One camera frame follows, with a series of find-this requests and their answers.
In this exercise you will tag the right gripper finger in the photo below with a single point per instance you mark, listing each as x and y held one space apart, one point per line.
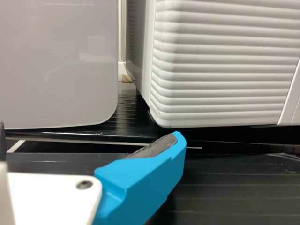
140 182

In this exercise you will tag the black platform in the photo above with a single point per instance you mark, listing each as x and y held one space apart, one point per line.
234 187
131 117

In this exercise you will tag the incubator door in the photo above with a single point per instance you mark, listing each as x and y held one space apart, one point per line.
222 70

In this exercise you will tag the white box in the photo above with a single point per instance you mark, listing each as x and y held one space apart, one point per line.
58 58

